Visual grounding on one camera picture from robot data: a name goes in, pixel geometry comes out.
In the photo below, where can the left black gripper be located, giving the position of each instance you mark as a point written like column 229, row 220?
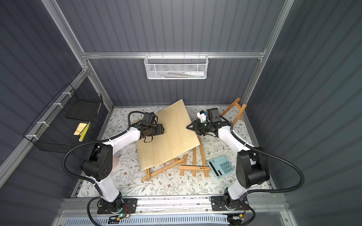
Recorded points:
column 154, row 130

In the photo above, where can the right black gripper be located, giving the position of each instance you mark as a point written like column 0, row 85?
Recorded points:
column 200, row 127

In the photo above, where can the plywood board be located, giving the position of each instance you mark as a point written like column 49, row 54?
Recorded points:
column 146, row 154
column 177, row 139

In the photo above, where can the wooden easel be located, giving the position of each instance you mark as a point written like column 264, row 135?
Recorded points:
column 170, row 164
column 236, row 106
column 194, row 168

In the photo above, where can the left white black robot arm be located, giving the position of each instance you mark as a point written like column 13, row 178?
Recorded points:
column 98, row 163

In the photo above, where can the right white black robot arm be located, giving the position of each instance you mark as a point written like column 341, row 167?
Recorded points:
column 251, row 167

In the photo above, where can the wooden easel under boards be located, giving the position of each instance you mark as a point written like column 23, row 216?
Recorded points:
column 170, row 164

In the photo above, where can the pink cup with pens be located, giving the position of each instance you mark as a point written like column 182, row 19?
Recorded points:
column 115, row 162

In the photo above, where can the floral patterned table mat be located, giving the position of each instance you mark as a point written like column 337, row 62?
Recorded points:
column 128, row 173

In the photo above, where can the teal calculator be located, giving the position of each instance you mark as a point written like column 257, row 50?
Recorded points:
column 220, row 166

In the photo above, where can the white marker in basket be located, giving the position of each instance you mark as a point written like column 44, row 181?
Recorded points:
column 195, row 73

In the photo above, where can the yellow sticky note pad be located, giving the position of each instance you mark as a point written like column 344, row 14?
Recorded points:
column 81, row 126

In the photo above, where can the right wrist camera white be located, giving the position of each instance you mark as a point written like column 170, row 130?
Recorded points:
column 202, row 115

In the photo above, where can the white wire mesh basket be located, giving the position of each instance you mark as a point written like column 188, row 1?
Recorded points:
column 173, row 67

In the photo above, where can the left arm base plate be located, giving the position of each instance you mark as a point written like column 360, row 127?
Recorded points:
column 119, row 206

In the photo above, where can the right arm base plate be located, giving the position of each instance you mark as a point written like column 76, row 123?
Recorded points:
column 220, row 203

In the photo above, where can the black wire wall basket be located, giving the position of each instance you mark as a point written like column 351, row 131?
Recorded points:
column 54, row 131

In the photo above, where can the aluminium rail at front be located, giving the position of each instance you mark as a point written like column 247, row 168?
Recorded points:
column 180, row 204

